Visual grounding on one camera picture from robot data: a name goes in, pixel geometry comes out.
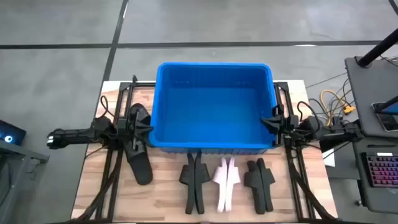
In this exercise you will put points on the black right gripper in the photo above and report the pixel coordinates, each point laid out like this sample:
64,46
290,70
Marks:
286,127

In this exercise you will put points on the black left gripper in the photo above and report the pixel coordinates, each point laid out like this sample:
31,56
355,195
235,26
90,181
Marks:
127,129

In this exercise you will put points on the large black slide sandal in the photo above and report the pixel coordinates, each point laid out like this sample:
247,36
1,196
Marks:
141,168

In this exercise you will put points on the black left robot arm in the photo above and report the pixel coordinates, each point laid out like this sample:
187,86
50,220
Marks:
77,135

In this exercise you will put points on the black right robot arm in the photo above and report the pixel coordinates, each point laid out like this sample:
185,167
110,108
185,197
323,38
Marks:
335,135

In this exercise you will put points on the blue plastic bin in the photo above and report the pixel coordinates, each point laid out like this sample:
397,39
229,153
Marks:
211,109

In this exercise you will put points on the white paper sheet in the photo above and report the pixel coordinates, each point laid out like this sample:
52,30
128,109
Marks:
330,158

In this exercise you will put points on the grey desk top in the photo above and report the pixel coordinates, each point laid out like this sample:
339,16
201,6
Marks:
367,90

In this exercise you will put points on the grey keyboard tray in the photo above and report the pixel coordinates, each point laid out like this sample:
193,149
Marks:
363,193

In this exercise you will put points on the tablet with dark screen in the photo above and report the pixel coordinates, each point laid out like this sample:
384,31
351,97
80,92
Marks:
388,123

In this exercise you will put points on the backlit black keyboard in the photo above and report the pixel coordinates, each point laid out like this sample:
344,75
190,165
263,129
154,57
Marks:
384,171

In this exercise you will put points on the grey metal stand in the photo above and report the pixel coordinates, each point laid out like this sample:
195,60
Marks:
18,149

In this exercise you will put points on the black device with blue light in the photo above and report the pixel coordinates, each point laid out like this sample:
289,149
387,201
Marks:
15,132

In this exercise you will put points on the black round pole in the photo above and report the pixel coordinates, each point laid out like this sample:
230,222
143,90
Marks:
377,49

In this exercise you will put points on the black aluminium frame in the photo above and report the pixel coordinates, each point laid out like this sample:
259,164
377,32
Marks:
292,168
107,186

